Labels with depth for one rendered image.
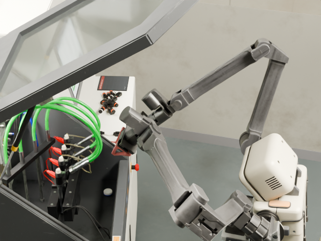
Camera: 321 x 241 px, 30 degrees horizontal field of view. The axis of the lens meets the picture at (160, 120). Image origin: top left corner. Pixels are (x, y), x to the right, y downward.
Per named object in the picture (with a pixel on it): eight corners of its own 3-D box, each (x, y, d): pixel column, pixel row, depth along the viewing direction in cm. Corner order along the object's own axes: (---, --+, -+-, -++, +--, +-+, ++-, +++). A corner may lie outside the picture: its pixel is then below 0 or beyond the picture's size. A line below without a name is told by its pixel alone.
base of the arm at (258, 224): (271, 240, 194) (275, 216, 203) (252, 225, 192) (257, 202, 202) (252, 253, 199) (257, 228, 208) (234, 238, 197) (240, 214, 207)
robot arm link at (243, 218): (243, 232, 198) (254, 221, 197) (220, 213, 197) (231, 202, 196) (240, 221, 207) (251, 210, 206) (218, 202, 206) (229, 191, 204)
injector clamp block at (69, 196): (74, 234, 249) (71, 206, 241) (50, 234, 249) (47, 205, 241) (83, 182, 278) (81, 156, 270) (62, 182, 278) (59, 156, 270)
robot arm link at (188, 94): (273, 53, 217) (270, 47, 228) (264, 40, 216) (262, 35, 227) (175, 115, 227) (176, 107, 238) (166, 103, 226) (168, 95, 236)
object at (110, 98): (119, 117, 298) (119, 107, 295) (98, 117, 298) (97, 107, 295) (122, 93, 317) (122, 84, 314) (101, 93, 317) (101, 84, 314)
